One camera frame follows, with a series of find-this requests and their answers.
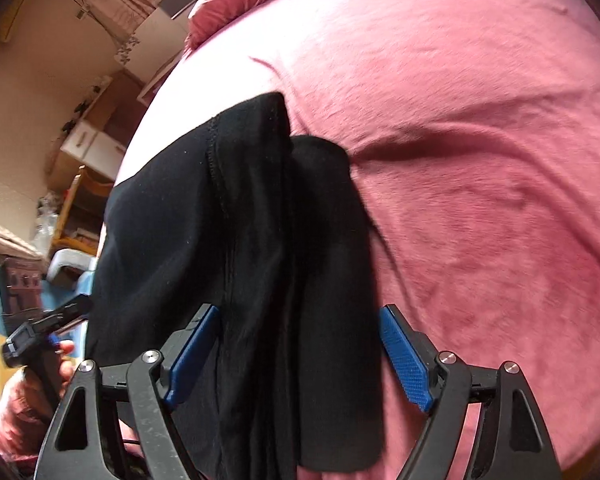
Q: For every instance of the pink blanket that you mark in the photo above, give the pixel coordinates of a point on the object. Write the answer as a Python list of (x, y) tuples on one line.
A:
[(480, 160)]

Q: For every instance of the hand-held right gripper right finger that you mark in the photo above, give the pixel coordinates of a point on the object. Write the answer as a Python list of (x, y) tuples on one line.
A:
[(405, 360)]

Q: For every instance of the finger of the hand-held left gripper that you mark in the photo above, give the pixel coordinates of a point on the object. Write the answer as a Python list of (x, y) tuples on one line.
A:
[(72, 309)]

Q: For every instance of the white plastic stool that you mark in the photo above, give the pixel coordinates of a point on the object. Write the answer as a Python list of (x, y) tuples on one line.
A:
[(70, 260)]

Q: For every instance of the person's left hand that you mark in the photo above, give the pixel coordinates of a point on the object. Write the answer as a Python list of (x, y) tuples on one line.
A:
[(69, 367)]

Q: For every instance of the white drawer cabinet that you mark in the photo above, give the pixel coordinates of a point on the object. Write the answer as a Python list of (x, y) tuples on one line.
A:
[(92, 147)]

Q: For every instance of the dark brown patterned furniture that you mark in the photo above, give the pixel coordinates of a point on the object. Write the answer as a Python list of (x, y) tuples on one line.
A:
[(22, 285)]

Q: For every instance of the black pants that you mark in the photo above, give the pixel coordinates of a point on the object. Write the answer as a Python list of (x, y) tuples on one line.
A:
[(260, 240)]

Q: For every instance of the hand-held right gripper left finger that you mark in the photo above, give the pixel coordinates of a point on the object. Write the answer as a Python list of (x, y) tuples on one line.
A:
[(192, 355)]

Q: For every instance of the person's left forearm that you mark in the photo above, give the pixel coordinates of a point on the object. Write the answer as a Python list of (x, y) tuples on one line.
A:
[(20, 410)]

